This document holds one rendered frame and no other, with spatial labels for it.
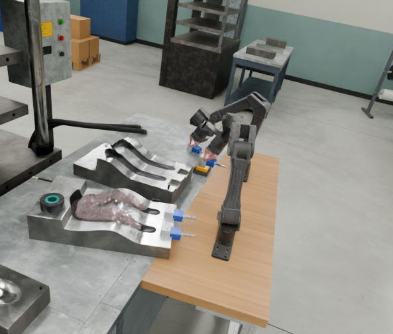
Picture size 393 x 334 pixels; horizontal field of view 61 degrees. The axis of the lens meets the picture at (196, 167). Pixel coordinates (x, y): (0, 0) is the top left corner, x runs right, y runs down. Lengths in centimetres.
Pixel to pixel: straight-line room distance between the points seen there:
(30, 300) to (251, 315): 66
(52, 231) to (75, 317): 33
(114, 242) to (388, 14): 715
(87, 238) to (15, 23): 109
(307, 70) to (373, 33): 135
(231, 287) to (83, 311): 49
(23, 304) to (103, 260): 30
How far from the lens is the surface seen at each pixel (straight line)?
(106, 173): 157
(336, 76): 787
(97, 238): 126
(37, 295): 109
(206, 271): 126
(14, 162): 184
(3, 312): 108
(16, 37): 191
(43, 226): 130
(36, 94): 176
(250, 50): 526
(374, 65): 789
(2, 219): 147
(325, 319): 242
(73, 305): 114
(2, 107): 179
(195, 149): 193
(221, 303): 119
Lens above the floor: 171
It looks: 30 degrees down
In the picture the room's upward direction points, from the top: 11 degrees clockwise
